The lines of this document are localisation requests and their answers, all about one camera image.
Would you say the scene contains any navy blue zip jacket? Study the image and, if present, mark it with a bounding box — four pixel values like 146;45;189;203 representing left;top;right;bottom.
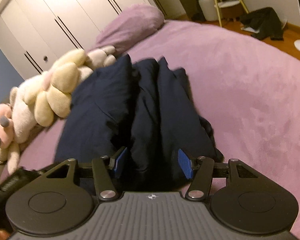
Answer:
55;55;223;191

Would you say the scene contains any dark clothes pile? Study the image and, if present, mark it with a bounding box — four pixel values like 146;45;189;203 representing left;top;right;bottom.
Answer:
240;7;283;41

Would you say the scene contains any pink paw plush toy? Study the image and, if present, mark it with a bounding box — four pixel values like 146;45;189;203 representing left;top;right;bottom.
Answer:
0;103;20;174

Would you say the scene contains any pink fuzzy bed blanket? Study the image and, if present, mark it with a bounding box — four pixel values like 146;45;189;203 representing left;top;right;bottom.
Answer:
5;21;300;239

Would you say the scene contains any cream plush toy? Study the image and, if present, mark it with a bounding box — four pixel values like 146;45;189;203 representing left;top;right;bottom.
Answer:
10;46;116;144

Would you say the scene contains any pink pillow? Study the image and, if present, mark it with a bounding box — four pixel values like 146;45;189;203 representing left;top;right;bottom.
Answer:
92;4;165;54

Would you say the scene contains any yellow wooden side shelf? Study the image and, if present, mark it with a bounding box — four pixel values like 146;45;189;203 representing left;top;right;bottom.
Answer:
213;0;249;28

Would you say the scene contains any white waste bin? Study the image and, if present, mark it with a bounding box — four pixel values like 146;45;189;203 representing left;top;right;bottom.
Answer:
198;0;218;22

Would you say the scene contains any white wardrobe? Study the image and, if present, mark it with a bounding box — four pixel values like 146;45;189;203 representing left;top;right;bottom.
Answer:
0;0;155;79

